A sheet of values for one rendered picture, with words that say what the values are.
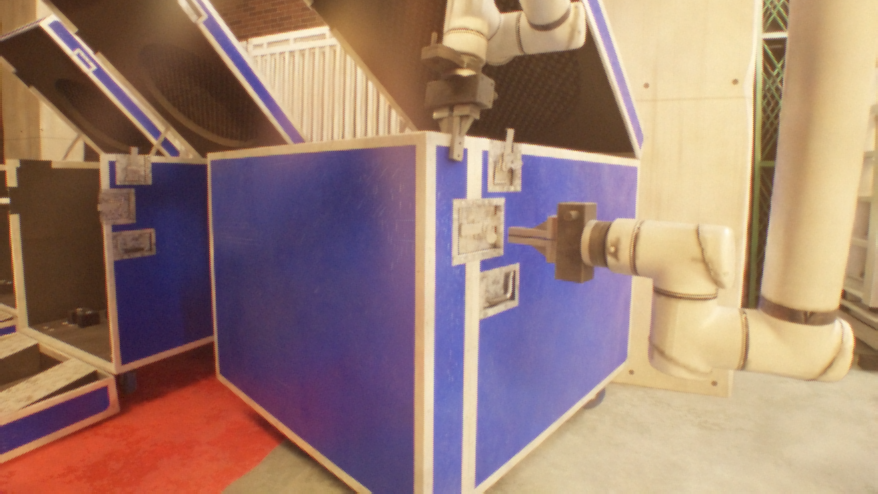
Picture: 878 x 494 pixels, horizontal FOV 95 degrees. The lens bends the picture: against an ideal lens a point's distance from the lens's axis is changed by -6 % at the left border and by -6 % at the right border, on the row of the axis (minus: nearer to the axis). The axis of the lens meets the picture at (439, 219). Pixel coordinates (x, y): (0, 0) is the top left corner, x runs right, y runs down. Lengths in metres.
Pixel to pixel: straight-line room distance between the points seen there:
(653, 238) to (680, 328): 0.13
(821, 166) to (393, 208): 0.64
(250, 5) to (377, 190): 5.33
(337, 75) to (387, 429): 2.99
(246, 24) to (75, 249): 3.94
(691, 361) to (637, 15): 1.62
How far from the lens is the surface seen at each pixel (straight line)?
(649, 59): 2.05
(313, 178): 1.05
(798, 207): 0.66
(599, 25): 1.48
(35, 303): 2.76
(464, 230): 0.87
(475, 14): 0.88
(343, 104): 3.58
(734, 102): 2.05
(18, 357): 2.51
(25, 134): 5.00
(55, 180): 2.73
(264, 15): 5.90
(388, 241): 0.85
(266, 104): 2.30
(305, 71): 3.81
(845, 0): 0.66
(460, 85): 0.83
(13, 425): 1.91
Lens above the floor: 0.87
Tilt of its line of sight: 5 degrees down
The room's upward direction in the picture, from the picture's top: 1 degrees clockwise
